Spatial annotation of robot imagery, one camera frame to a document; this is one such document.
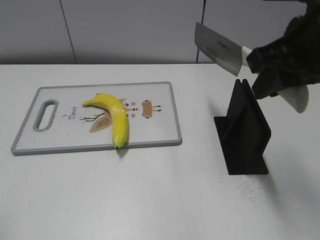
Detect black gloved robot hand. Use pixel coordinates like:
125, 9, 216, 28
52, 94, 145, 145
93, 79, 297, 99
246, 0, 320, 99

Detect white-handled kitchen knife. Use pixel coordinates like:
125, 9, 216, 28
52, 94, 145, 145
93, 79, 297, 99
194, 22, 309, 113

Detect yellow plastic banana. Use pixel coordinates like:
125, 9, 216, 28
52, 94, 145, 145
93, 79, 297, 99
81, 93, 129, 149

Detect black knife stand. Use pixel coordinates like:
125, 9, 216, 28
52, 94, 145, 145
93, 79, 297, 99
214, 79, 271, 175

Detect grey-rimmed white cutting board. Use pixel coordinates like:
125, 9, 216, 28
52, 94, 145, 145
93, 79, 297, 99
11, 81, 182, 156

